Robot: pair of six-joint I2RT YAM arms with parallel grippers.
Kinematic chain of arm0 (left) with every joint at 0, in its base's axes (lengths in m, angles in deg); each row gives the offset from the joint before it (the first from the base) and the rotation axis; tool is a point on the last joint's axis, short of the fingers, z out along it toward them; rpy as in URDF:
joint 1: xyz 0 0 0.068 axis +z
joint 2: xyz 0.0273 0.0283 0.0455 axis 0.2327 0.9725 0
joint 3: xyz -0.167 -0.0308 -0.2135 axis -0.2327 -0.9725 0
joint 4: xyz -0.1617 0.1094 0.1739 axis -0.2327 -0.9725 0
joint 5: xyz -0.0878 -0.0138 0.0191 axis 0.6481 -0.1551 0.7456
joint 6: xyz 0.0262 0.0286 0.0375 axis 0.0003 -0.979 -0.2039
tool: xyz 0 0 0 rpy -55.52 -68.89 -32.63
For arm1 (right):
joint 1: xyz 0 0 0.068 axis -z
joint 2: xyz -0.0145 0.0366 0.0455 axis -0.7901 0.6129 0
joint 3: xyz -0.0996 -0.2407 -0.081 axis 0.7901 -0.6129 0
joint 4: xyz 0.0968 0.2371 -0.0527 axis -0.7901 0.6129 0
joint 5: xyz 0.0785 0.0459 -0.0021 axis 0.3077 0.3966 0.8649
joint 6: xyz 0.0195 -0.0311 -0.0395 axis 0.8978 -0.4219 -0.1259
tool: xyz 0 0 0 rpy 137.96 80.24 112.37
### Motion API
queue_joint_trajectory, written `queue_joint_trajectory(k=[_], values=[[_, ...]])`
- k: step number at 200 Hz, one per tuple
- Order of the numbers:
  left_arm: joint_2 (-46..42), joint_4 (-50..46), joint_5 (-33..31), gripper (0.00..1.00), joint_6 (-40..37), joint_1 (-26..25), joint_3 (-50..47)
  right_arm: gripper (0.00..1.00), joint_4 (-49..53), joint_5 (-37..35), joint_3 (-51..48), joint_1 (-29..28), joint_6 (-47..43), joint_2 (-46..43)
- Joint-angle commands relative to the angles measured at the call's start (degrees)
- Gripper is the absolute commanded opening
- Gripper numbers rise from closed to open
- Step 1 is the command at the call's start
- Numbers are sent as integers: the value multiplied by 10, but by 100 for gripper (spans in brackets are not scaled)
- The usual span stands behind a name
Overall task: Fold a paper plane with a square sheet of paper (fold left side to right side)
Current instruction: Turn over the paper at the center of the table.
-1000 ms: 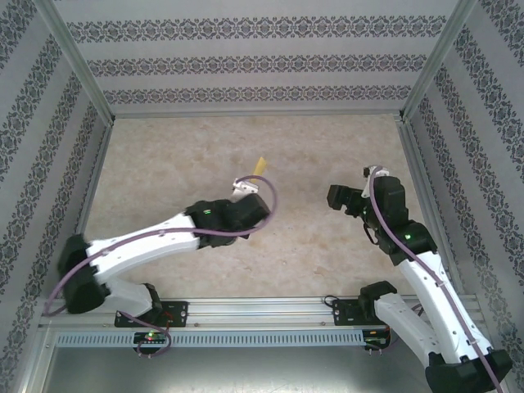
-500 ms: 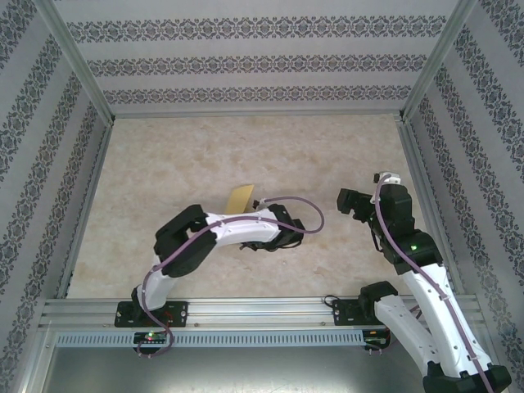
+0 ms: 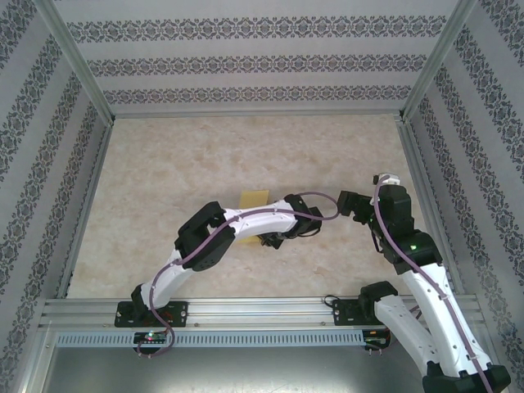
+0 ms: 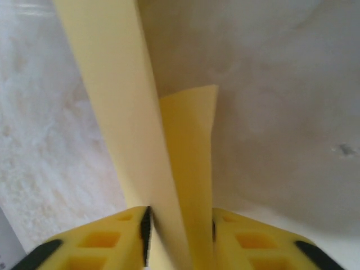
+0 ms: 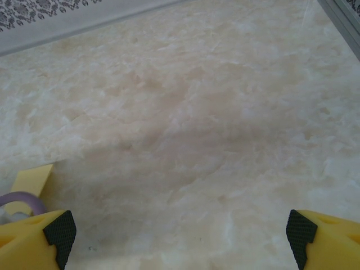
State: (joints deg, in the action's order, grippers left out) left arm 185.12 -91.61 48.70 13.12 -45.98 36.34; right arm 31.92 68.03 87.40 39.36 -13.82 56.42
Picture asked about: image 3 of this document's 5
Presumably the yellow paper sheet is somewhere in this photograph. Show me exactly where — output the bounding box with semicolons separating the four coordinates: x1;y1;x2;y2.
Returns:
237;189;271;246

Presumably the grey sheet metal panel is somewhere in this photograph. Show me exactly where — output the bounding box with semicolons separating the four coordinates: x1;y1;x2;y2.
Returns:
40;346;484;393

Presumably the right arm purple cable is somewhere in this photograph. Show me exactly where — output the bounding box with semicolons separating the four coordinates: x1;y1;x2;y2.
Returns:
370;174;495;393

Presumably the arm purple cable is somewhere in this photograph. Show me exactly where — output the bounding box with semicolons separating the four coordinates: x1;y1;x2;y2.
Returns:
137;192;343;359
370;174;495;393

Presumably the aluminium table side rail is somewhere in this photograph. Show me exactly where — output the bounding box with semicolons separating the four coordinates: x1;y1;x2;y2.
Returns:
395;116;468;296
55;118;118;300

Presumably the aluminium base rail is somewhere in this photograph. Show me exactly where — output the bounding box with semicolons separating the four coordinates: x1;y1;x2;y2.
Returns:
38;297;486;328

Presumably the grey slotted cable duct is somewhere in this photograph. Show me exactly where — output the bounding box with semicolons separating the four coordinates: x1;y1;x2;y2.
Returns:
55;329;365;347

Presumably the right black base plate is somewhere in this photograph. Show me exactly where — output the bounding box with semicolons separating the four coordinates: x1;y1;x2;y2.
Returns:
332;298;386;328

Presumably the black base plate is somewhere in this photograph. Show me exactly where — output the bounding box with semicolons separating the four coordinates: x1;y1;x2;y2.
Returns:
115;300;190;328
332;298;386;328

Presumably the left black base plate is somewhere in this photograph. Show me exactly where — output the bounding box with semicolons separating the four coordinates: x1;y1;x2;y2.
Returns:
115;300;190;328

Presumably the aluminium back rail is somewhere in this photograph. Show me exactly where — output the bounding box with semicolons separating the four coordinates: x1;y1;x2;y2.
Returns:
112;108;404;120

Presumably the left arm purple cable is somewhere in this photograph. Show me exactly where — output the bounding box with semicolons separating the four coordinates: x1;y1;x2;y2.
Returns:
137;192;343;359

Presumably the aluminium upright frame post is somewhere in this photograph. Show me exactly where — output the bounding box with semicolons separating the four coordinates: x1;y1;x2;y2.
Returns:
399;0;480;122
36;0;115;124

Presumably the aluminium frame leg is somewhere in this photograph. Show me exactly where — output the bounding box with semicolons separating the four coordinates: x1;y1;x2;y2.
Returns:
11;323;56;393

